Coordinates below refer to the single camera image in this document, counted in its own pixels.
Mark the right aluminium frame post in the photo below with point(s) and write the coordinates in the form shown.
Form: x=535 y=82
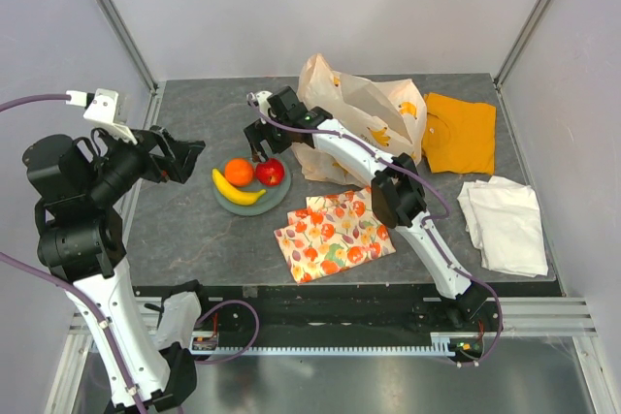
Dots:
x=523 y=38

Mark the white folded cloth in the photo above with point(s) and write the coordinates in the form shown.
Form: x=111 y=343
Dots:
x=503 y=221

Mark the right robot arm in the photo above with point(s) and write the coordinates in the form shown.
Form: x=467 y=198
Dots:
x=397 y=190

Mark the fake orange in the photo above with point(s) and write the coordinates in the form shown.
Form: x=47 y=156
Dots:
x=239 y=172

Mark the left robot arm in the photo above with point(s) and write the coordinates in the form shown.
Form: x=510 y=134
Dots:
x=81 y=244

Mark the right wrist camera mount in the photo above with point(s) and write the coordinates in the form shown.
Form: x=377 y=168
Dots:
x=259 y=101

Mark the banana print plastic bag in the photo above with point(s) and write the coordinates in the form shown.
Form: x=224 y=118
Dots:
x=390 y=115

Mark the white slotted cable duct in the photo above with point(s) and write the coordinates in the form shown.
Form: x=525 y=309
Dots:
x=439 y=346

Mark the aluminium frame post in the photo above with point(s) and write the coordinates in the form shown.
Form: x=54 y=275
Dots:
x=523 y=38
x=118 y=25

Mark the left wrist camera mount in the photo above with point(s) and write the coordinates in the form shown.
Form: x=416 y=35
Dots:
x=104 y=110

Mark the orange folded cloth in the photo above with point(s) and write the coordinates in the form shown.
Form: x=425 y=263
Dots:
x=460 y=136

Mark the fake red apple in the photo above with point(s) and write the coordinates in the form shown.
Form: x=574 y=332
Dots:
x=270 y=173

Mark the grey green plate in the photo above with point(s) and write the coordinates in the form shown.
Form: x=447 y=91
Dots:
x=248 y=188

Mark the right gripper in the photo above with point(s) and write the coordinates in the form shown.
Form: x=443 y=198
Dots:
x=259 y=131

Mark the fake banana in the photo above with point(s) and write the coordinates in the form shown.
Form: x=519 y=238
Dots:
x=232 y=193

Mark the left aluminium frame post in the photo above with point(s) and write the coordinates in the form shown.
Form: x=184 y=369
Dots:
x=118 y=25

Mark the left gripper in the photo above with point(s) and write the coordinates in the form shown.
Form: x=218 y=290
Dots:
x=184 y=153

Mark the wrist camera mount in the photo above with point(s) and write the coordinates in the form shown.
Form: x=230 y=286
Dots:
x=259 y=101
x=104 y=110

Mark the floral folded cloth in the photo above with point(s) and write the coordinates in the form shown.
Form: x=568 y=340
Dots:
x=332 y=234

